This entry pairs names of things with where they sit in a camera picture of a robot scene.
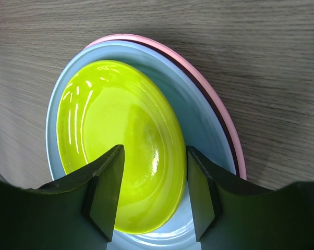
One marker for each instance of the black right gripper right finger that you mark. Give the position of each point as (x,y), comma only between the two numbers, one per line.
(232,213)

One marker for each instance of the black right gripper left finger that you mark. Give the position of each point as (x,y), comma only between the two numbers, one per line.
(76,211)

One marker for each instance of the light blue plate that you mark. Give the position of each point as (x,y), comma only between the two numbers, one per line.
(199,123)

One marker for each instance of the lime green plate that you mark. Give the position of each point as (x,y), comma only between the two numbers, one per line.
(106,103)

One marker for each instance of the pink plate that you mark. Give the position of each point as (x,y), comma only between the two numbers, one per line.
(201,83)

